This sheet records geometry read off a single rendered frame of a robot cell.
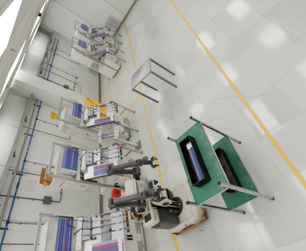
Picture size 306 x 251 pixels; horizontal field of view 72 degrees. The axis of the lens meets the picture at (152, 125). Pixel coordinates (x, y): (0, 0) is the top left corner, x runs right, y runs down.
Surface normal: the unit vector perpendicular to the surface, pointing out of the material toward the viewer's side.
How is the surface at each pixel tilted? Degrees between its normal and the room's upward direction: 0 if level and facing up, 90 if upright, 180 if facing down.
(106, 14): 90
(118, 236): 47
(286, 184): 0
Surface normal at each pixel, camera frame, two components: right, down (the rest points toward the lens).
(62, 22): 0.18, 0.72
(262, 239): -0.77, -0.32
